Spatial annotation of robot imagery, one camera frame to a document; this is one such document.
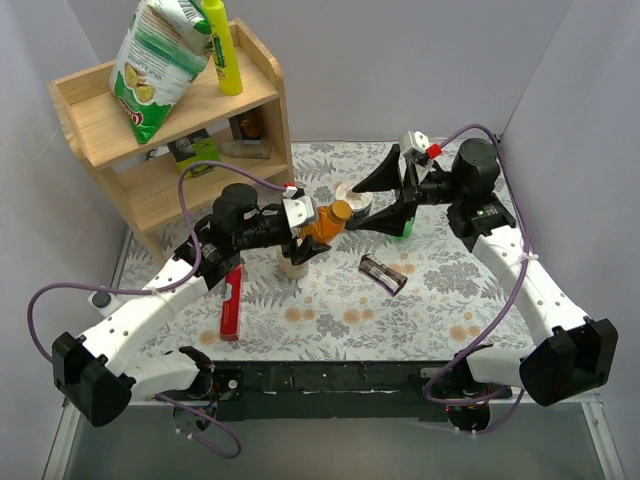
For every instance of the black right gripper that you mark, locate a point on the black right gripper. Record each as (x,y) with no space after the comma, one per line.
(409,190)

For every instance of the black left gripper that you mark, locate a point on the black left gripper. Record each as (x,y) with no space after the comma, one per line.
(291,233)

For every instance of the green plastic bottle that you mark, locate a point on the green plastic bottle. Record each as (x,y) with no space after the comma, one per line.
(407,230)

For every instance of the orange juice bottle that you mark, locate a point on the orange juice bottle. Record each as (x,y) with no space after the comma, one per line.
(325,228)

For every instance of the orange bottle cap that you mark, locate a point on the orange bottle cap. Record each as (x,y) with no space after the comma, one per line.
(340,211)

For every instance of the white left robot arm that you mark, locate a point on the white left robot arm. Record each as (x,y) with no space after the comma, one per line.
(99,373)

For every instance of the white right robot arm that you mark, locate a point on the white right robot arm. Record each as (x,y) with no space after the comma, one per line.
(572,353)

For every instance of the cream pump soap bottle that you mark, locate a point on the cream pump soap bottle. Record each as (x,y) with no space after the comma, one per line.
(288,269)

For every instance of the yellow squeeze bottle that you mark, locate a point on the yellow squeeze bottle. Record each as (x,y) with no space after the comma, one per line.
(225,60)

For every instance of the floral table mat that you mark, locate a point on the floral table mat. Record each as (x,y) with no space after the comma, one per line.
(336,312)

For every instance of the brown chocolate bar wrapper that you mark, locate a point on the brown chocolate bar wrapper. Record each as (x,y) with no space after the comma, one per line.
(391,280)

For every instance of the red toothpaste box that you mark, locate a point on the red toothpaste box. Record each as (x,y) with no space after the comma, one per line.
(231,308)

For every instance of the wooden shelf unit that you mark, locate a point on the wooden shelf unit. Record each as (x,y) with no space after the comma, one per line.
(100,136)

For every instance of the dark orange box on shelf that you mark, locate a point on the dark orange box on shelf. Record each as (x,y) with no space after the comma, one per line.
(246,126)

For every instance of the green black box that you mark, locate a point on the green black box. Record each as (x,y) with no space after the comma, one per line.
(195,147)

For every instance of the white button box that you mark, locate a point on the white button box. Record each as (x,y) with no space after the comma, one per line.
(105,303)

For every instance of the green white chips bag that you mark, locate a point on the green white chips bag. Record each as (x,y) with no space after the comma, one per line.
(166,47)

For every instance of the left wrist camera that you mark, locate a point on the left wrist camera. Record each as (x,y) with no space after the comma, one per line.
(300,209)

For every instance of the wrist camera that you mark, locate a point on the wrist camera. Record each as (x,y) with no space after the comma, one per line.
(419,154)
(300,209)

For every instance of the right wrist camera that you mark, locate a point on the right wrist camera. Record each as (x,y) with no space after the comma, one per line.
(419,154)

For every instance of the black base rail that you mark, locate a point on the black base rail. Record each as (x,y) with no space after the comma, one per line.
(260,390)

